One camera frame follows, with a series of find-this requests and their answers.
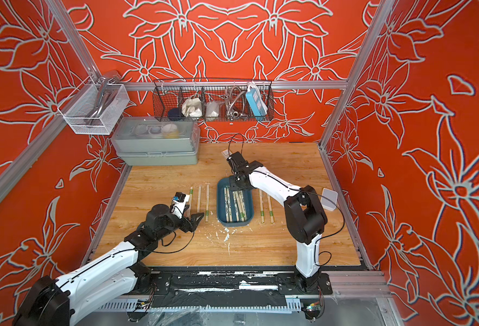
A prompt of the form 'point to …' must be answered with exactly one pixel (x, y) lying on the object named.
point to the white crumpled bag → (191, 106)
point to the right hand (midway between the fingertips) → (233, 184)
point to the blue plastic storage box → (224, 182)
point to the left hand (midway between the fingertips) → (196, 209)
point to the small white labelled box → (226, 153)
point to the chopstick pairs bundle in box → (239, 203)
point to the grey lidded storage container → (157, 140)
